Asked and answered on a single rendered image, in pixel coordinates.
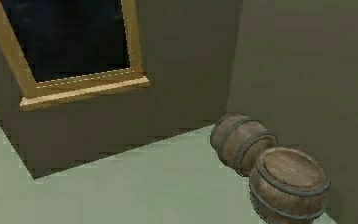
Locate brown wooden barrel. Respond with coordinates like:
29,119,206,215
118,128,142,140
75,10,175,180
248,146,332,224
209,112,280,178

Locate wooden framed window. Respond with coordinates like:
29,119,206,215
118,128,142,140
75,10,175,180
0,0,151,112

